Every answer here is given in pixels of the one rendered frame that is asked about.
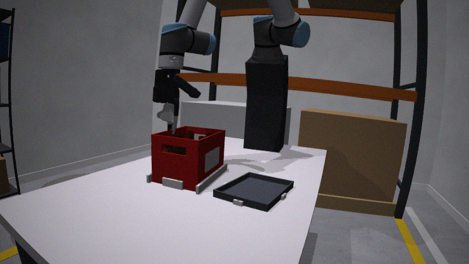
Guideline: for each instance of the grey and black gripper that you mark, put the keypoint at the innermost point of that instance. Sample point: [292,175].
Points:
[167,91]

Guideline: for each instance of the dark red plastic crate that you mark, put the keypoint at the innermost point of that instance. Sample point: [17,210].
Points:
[203,157]

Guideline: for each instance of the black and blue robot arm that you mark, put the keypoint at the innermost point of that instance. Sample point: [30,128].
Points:
[284,27]

